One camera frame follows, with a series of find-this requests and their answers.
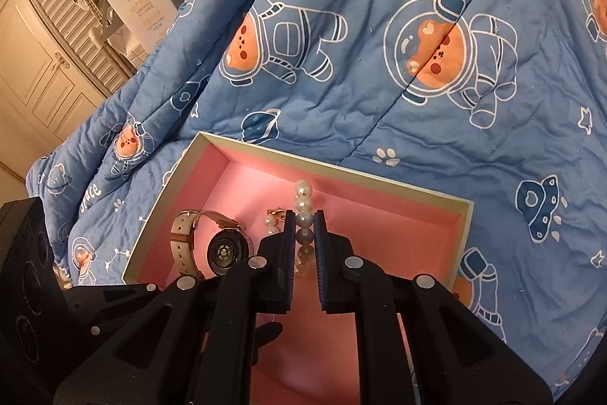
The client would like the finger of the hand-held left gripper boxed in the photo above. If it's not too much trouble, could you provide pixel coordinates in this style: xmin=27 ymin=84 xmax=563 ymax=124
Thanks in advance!
xmin=61 ymin=283 xmax=164 ymax=339

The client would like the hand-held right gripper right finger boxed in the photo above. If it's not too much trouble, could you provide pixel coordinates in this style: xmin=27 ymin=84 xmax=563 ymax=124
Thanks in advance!
xmin=314 ymin=210 xmax=554 ymax=405

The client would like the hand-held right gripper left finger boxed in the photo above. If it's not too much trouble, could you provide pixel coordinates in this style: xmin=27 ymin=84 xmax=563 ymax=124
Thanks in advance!
xmin=53 ymin=210 xmax=297 ymax=405

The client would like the pearl bracelet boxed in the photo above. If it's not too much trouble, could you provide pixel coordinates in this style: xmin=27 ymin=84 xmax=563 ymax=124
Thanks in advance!
xmin=263 ymin=180 xmax=318 ymax=275

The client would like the pale box with pink inside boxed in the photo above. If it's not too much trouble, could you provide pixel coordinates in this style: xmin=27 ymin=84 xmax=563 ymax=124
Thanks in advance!
xmin=122 ymin=131 xmax=475 ymax=405

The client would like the blue astronaut bear printed blanket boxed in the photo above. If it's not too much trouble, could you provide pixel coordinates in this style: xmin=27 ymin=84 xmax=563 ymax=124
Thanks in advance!
xmin=26 ymin=0 xmax=607 ymax=405

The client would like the cream panelled door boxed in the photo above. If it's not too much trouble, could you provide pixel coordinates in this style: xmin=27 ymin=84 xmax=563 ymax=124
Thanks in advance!
xmin=0 ymin=0 xmax=102 ymax=178

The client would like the louvered closet door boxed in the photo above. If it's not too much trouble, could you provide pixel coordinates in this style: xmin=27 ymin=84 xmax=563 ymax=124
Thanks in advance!
xmin=14 ymin=0 xmax=178 ymax=97

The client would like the beige strap wrist watch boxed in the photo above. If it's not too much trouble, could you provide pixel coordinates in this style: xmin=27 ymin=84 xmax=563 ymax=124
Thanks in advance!
xmin=171 ymin=210 xmax=250 ymax=280

